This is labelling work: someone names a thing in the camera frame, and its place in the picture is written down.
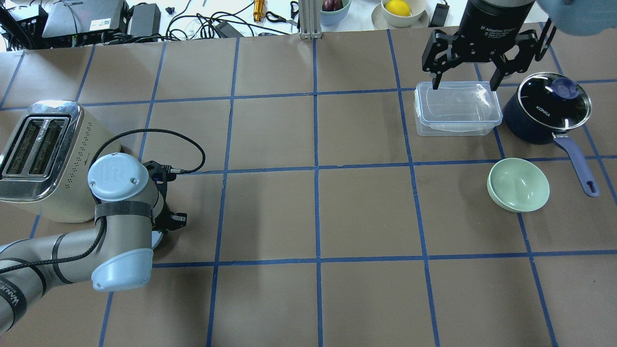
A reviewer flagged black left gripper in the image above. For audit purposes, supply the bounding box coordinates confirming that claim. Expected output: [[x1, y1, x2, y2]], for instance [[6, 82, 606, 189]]
[[143, 160, 188, 235]]

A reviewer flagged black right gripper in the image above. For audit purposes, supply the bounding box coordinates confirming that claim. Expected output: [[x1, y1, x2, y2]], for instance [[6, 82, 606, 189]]
[[422, 0, 552, 92]]

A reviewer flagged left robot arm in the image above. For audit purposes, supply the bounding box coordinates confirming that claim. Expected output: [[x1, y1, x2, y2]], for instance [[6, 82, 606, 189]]
[[0, 152, 187, 333]]

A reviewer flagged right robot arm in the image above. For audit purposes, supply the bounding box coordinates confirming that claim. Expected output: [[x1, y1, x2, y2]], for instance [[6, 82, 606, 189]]
[[421, 0, 617, 91]]

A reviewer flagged bowl with lemon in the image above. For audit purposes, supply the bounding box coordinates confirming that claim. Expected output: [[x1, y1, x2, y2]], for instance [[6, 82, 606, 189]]
[[381, 0, 426, 17]]

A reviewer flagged white plate under bowl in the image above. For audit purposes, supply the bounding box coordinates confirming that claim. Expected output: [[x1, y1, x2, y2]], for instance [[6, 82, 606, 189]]
[[371, 5, 429, 29]]

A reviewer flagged green bowl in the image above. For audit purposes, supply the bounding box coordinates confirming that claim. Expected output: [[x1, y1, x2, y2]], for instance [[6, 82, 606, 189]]
[[486, 158, 550, 213]]

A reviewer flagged bowl with red fruit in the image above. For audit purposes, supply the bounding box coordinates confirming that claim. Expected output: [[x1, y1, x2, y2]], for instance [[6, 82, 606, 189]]
[[320, 0, 352, 27]]

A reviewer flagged clear plastic food container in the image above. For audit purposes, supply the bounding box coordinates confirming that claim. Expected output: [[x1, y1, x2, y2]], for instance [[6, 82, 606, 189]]
[[414, 81, 503, 136]]

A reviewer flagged dark blue saucepan with lid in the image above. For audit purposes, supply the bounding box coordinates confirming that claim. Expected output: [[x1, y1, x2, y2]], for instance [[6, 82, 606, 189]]
[[503, 72, 600, 197]]

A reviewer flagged cream silver toaster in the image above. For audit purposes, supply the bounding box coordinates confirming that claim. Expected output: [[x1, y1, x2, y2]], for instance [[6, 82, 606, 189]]
[[0, 100, 121, 223]]

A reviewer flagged black power adapter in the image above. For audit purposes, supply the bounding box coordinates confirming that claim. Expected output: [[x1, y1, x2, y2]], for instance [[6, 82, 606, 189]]
[[127, 3, 161, 37]]

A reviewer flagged black computer box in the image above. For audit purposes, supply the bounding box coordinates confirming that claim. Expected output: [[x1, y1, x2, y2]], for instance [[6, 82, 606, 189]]
[[42, 0, 129, 40]]

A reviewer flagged aluminium frame post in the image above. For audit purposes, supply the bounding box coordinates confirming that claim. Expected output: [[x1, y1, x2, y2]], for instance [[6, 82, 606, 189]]
[[298, 0, 322, 40]]

